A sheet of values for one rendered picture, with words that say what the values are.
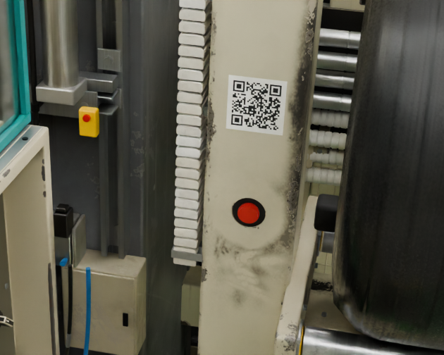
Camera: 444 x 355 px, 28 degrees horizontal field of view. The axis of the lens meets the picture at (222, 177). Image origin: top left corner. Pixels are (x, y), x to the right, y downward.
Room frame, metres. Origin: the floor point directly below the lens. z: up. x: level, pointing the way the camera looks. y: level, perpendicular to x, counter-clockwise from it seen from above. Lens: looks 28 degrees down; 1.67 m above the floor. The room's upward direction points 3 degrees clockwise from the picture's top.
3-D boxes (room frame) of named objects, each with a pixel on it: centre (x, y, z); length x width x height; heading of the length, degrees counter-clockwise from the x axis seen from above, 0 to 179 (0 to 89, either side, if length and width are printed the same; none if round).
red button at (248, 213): (1.05, -0.04, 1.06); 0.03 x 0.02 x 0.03; 80
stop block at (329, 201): (1.22, -0.17, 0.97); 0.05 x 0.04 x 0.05; 170
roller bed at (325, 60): (1.50, -0.15, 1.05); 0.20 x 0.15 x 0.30; 80
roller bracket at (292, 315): (1.12, -0.13, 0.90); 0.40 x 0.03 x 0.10; 170
